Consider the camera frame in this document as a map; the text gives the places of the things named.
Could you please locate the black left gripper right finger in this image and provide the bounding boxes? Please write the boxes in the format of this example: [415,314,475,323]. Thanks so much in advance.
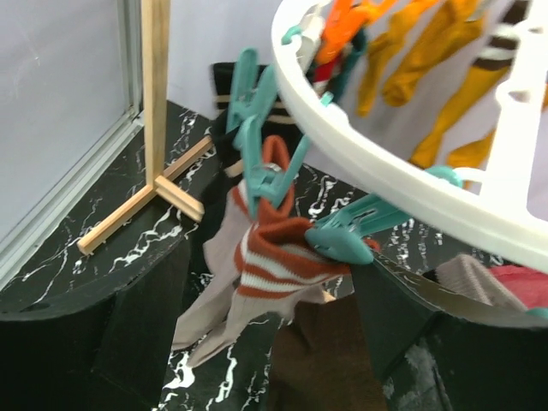
[351,256,547,410]

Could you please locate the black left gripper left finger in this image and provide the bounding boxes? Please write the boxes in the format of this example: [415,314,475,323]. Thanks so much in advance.
[1,241,190,410]

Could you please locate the dark brown sock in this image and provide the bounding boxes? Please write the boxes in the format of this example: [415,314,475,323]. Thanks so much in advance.
[266,295,387,411]

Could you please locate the teal clip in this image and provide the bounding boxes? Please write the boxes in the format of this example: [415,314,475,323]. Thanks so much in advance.
[305,194,410,265]

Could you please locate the white round clip hanger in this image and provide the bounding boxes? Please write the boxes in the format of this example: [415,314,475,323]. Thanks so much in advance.
[271,1,547,270]

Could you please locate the orange clip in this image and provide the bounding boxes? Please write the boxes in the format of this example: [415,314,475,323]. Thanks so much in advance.
[315,0,396,64]

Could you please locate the yellow socks with striped cuffs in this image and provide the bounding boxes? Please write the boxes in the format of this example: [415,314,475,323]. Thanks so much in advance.
[356,1,531,169]

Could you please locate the red pillow with blue pattern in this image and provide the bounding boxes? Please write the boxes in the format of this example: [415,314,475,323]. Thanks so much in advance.
[490,265,548,309]

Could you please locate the grey sock with orange stripes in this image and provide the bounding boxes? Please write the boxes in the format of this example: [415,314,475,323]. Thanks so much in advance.
[172,135,356,367]

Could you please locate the wooden clothes rack frame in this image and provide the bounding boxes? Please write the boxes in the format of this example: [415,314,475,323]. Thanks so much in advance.
[77,0,213,255]

